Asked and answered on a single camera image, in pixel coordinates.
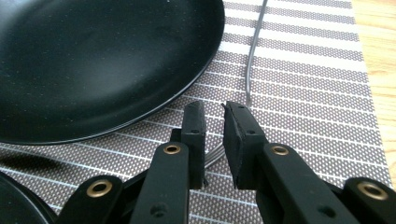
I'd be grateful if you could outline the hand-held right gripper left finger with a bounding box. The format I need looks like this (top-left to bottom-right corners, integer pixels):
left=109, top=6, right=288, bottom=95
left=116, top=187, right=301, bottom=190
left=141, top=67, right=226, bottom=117
left=180, top=101, right=208, bottom=190

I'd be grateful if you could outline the silver fork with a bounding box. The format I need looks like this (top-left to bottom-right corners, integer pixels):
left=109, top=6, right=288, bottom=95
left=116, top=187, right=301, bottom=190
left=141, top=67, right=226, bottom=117
left=204, top=0, right=269, bottom=171

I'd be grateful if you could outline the grey striped placemat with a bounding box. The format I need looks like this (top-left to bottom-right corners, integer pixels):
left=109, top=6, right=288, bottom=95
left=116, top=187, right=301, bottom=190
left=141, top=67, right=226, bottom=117
left=0, top=0, right=393, bottom=224

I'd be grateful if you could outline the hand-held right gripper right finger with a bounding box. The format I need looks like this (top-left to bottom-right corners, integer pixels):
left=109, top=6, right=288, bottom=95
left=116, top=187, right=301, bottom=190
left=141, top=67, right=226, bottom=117
left=221, top=101, right=269, bottom=190

